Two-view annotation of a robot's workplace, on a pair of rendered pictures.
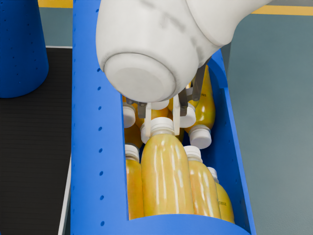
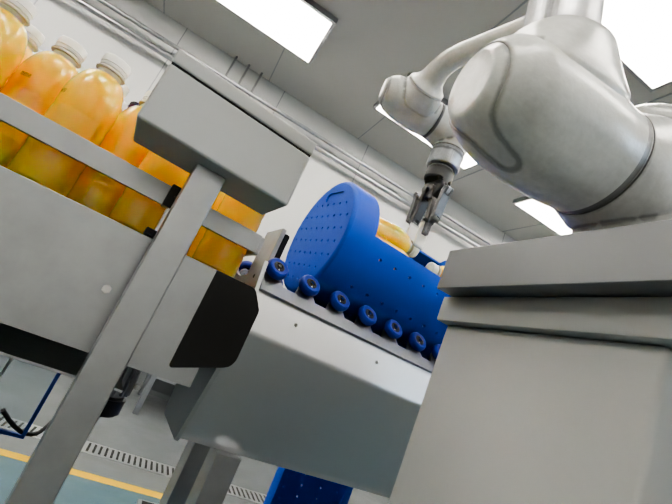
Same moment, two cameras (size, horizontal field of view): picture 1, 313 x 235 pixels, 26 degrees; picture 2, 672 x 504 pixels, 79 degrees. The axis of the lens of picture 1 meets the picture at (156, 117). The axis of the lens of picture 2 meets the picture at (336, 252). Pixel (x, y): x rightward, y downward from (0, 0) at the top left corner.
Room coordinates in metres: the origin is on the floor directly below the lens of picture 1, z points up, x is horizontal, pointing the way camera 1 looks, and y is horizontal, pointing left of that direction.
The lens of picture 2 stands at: (0.16, -0.88, 0.83)
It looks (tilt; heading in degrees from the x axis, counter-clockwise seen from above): 15 degrees up; 69
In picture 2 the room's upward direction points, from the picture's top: 23 degrees clockwise
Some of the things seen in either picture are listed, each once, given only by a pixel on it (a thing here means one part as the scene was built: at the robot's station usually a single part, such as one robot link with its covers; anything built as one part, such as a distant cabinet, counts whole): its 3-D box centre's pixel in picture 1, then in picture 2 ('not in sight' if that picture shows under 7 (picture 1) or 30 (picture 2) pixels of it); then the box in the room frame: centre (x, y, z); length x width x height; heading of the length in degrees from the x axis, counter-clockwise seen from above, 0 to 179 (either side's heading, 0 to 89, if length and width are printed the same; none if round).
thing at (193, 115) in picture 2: not in sight; (227, 141); (0.16, -0.33, 1.05); 0.20 x 0.10 x 0.10; 4
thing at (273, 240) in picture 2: not in sight; (267, 258); (0.35, -0.02, 0.99); 0.10 x 0.02 x 0.12; 94
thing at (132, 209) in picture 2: not in sight; (164, 175); (0.11, -0.20, 1.00); 0.07 x 0.07 x 0.19
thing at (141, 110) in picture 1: (135, 104); not in sight; (0.68, 0.03, 1.25); 0.03 x 0.01 x 0.05; 94
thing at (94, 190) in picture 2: not in sight; (121, 157); (0.04, -0.17, 1.00); 0.07 x 0.07 x 0.19
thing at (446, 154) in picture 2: not in sight; (444, 162); (0.68, -0.01, 1.45); 0.09 x 0.09 x 0.06
